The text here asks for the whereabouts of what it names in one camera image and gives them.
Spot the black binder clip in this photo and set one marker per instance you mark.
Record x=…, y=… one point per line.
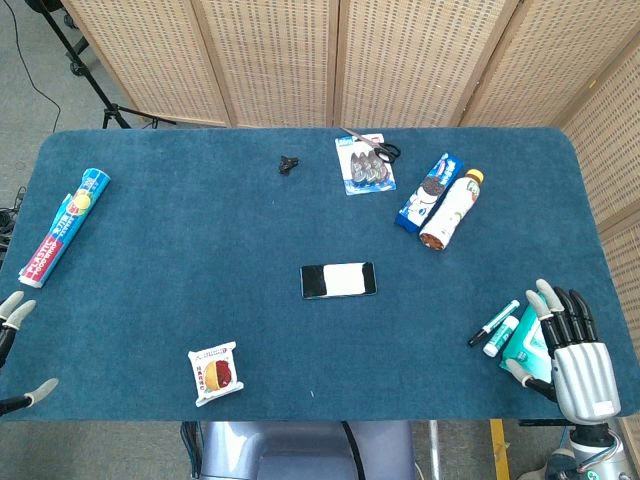
x=288, y=164

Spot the blue cookie box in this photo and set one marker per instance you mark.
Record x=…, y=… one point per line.
x=431, y=191

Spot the white red snack packet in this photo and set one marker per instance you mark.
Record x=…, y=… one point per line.
x=216, y=373

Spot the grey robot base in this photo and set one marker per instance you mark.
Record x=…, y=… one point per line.
x=305, y=450

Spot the black and white smartphone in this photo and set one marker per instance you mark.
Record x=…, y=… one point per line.
x=338, y=280

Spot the plastic food wrap box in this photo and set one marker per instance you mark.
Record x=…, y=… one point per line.
x=64, y=229

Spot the white drink bottle yellow cap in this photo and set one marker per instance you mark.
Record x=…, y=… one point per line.
x=453, y=209

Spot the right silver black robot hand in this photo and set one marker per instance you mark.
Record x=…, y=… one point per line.
x=585, y=372

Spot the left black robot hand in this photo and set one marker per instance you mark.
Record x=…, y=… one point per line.
x=16, y=320

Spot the black green marker pen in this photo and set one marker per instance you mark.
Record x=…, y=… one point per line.
x=494, y=323

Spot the green wet wipes pack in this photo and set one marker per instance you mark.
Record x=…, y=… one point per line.
x=529, y=345

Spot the white green glue stick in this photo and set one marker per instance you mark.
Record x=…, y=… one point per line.
x=500, y=336

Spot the blister pack of clips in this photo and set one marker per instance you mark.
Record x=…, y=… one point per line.
x=365, y=167

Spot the blue table mat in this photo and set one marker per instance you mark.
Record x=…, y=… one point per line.
x=300, y=225

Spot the black tripod stand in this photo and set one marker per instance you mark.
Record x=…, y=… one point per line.
x=82, y=65

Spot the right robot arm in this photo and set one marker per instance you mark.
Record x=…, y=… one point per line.
x=595, y=452

